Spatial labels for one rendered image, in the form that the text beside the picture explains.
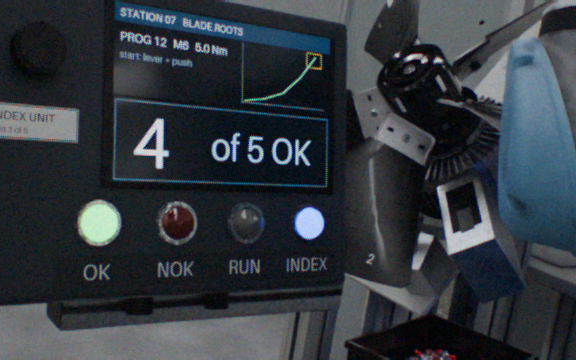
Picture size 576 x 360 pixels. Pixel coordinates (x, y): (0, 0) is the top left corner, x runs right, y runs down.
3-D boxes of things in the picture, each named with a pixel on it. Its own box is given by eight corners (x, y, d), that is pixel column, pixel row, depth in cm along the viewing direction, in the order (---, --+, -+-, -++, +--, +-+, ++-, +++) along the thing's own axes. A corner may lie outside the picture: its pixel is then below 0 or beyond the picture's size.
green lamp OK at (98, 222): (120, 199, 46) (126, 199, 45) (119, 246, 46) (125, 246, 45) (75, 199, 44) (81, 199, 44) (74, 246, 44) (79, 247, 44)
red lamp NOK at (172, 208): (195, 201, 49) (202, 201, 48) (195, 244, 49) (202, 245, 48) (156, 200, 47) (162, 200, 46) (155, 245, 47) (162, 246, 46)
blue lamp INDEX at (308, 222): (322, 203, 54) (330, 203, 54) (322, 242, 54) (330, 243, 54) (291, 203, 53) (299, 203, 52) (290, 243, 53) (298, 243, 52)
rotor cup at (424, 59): (386, 144, 137) (351, 91, 130) (436, 87, 140) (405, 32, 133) (446, 162, 125) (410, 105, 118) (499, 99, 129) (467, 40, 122)
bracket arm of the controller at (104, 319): (319, 296, 67) (325, 263, 67) (340, 309, 65) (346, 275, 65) (44, 315, 54) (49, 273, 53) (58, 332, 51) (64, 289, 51)
